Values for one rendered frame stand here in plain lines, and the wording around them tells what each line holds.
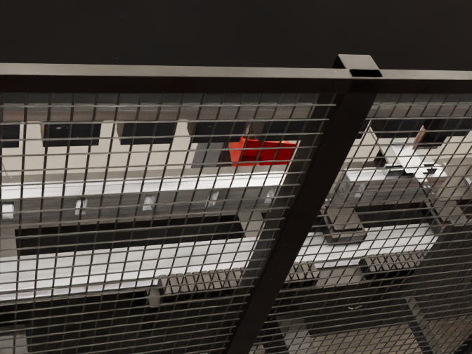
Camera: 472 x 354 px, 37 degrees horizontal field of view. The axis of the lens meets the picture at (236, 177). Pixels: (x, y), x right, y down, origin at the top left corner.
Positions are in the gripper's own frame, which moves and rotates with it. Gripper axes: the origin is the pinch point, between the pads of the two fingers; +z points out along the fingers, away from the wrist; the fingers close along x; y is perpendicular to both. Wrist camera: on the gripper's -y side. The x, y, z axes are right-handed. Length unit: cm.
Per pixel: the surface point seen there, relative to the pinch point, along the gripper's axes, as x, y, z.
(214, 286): -30, 90, -20
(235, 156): -4.7, 5.3, 5.6
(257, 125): -16, 47, -40
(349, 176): 23.3, 39.4, -17.4
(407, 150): 47, 28, -22
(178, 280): -40, 88, -20
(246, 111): -31, 76, -65
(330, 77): -43, 135, -112
